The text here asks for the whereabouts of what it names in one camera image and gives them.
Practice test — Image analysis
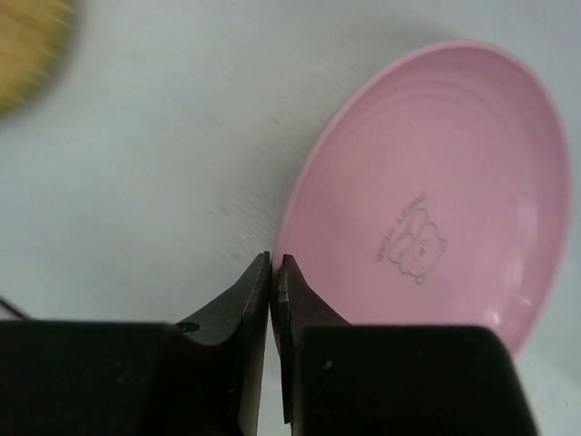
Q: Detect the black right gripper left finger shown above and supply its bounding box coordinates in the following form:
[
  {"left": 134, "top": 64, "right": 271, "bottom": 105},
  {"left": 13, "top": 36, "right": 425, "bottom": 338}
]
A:
[{"left": 1, "top": 253, "right": 271, "bottom": 435}]

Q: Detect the round woven bamboo tray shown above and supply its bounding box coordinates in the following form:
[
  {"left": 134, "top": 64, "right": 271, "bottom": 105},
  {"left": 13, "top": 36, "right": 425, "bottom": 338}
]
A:
[{"left": 1, "top": 0, "right": 79, "bottom": 117}]

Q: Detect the pink round plate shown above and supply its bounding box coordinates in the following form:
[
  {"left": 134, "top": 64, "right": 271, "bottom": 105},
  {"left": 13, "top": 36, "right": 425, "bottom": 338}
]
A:
[{"left": 273, "top": 40, "right": 571, "bottom": 353}]

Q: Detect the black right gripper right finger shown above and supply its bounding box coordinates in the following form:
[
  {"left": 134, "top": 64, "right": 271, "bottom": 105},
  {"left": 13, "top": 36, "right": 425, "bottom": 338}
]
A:
[{"left": 276, "top": 255, "right": 538, "bottom": 435}]

